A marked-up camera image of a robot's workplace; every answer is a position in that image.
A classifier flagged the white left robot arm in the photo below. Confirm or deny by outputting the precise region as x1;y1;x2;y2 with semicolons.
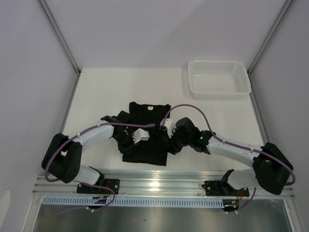
42;116;142;193

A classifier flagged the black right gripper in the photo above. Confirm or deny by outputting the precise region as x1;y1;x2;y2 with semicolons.
163;128;192;155

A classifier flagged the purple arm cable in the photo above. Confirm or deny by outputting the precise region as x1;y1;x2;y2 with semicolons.
161;103;297;215
44;122;156;215

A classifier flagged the grey slotted cable duct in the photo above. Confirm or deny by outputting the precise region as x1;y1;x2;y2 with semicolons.
42;196;224;209

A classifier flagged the white perforated plastic basket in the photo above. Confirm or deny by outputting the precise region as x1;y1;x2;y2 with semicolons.
187;60;252;100

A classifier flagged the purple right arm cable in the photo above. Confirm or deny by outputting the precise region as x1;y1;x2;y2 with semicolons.
161;103;297;215

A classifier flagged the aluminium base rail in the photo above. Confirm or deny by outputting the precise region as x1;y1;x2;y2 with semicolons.
32;169;295;200

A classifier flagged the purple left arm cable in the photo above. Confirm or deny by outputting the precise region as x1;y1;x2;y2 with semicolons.
44;122;156;215

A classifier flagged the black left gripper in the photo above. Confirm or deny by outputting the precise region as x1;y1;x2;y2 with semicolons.
113;131;140;157

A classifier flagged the grey aluminium frame post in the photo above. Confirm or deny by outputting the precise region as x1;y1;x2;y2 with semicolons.
245;0;296;75

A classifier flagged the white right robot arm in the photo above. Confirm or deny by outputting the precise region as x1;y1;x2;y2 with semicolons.
161;117;293;195

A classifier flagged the black t-shirt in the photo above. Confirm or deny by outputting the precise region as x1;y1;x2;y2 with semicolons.
123;102;171;166

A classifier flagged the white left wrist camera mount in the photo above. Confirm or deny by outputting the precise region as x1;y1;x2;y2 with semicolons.
132;128;150;144

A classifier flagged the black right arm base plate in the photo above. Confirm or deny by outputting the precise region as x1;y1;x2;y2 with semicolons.
201;180;249;197

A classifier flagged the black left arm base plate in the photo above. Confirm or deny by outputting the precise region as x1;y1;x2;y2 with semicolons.
76;179;120;195

